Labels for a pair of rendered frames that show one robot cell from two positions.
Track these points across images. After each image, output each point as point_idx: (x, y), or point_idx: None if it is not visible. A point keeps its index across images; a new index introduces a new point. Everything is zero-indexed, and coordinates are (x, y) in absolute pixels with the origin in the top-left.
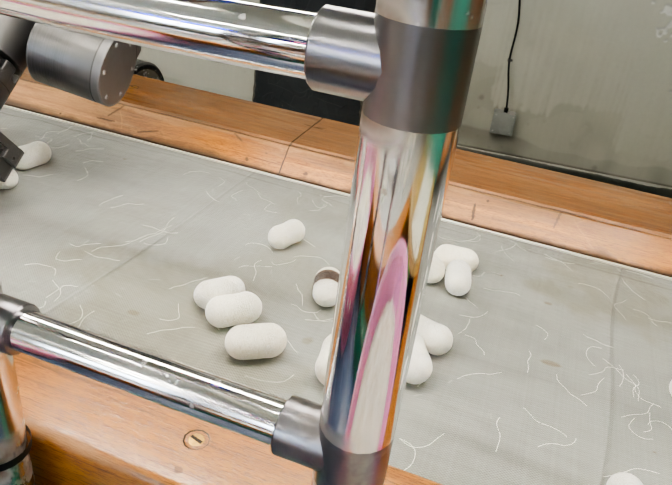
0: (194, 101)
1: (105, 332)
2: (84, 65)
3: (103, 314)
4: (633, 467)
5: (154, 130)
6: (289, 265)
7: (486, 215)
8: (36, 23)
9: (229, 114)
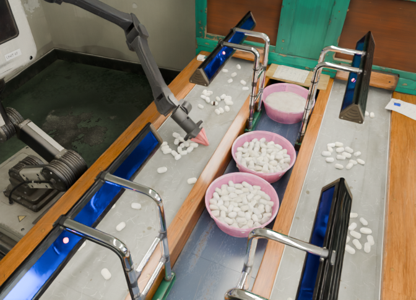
0: (148, 115)
1: (225, 121)
2: (190, 107)
3: (221, 122)
4: (239, 88)
5: (160, 122)
6: (206, 107)
7: (190, 87)
8: (186, 107)
9: (155, 111)
